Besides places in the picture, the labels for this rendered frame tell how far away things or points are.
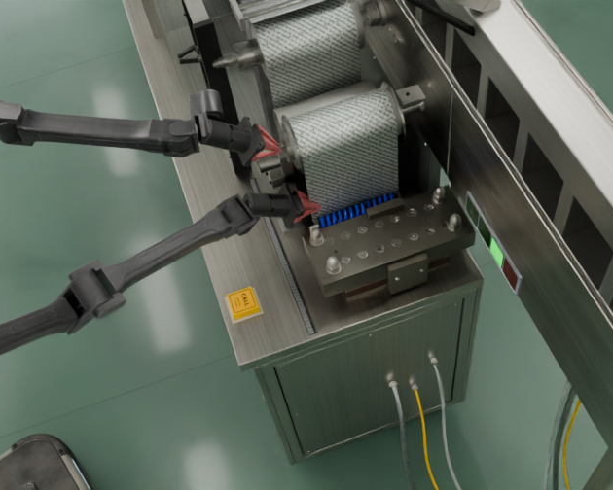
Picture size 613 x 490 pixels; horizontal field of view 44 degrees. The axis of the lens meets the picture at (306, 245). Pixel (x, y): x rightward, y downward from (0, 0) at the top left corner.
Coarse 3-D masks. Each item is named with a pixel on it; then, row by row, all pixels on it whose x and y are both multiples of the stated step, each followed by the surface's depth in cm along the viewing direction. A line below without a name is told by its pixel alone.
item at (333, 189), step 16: (368, 160) 184; (384, 160) 186; (320, 176) 183; (336, 176) 185; (352, 176) 187; (368, 176) 189; (384, 176) 191; (320, 192) 188; (336, 192) 190; (352, 192) 192; (368, 192) 194; (384, 192) 197; (336, 208) 195
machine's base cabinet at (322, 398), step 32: (480, 288) 199; (416, 320) 202; (448, 320) 208; (320, 352) 198; (352, 352) 204; (384, 352) 211; (416, 352) 218; (448, 352) 225; (288, 384) 207; (320, 384) 214; (352, 384) 221; (384, 384) 228; (416, 384) 237; (448, 384) 245; (288, 416) 223; (320, 416) 231; (352, 416) 240; (384, 416) 249; (416, 416) 258; (288, 448) 242; (320, 448) 252
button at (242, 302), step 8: (248, 288) 198; (232, 296) 197; (240, 296) 197; (248, 296) 197; (232, 304) 196; (240, 304) 196; (248, 304) 195; (256, 304) 195; (232, 312) 195; (240, 312) 194; (248, 312) 195; (256, 312) 196
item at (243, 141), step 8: (248, 120) 173; (232, 128) 169; (240, 128) 170; (248, 128) 172; (232, 136) 167; (240, 136) 169; (248, 136) 170; (232, 144) 168; (240, 144) 169; (248, 144) 170; (256, 144) 169; (240, 152) 172; (248, 152) 171; (256, 152) 169; (248, 160) 171
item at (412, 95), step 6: (396, 90) 181; (402, 90) 181; (408, 90) 181; (414, 90) 181; (420, 90) 181; (402, 96) 180; (408, 96) 180; (414, 96) 180; (420, 96) 180; (402, 102) 179; (408, 102) 179; (414, 102) 179; (420, 102) 180
